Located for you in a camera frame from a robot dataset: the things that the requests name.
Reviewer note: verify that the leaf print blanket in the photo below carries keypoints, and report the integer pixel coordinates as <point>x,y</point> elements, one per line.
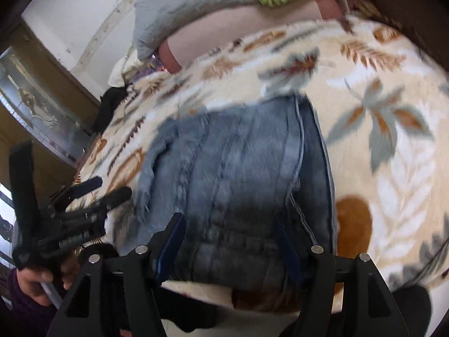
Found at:
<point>379,140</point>

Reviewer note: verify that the white floral cloth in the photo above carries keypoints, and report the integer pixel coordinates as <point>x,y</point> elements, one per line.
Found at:
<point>121,72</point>

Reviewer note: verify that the person's left forearm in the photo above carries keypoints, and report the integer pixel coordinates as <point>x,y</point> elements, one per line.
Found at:
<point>24,316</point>

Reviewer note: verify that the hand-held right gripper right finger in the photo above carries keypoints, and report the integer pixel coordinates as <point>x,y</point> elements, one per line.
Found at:
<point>288,251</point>

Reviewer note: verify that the black clothing pile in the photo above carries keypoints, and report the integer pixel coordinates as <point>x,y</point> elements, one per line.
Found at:
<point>108,108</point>

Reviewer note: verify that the person's dark trouser leg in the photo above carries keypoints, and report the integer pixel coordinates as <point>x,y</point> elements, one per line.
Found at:
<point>196,317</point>
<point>410,310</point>

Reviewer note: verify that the brown wooden headboard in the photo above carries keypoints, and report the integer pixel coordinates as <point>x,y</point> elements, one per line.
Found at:
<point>414,7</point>

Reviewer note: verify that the pink bolster cushion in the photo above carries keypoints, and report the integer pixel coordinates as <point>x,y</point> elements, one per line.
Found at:
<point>245,28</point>

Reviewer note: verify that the grey quilted pillow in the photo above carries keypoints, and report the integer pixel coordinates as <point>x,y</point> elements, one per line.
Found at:
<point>186,10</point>

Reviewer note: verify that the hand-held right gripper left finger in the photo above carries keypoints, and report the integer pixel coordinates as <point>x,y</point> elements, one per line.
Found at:
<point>172,242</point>

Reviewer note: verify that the wooden stained glass door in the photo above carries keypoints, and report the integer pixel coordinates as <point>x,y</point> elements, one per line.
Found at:
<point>38,108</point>

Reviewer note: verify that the person's left hand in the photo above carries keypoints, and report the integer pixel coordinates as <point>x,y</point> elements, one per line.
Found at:
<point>33,282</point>

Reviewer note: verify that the blue denim pants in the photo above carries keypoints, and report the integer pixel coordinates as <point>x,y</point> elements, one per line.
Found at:
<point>238,168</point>

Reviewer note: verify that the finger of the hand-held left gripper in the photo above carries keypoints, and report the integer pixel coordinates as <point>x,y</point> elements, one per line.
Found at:
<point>86,186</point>
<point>112,197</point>

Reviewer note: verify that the colourful packet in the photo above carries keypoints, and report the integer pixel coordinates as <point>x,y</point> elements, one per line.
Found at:
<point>156,64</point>

